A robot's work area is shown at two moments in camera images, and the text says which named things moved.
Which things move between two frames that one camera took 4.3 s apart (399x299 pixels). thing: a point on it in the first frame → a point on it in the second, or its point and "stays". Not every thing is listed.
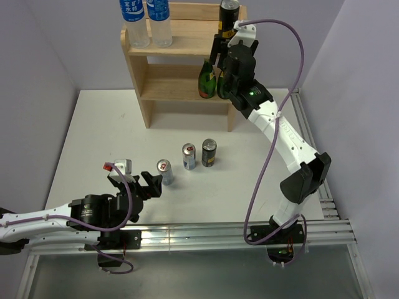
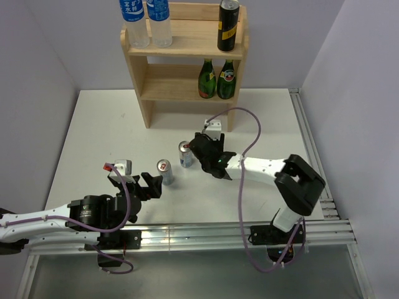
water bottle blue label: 158,12 stays
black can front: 229,11 stays
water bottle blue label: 133,14 stays
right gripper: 220,46 → 220,144
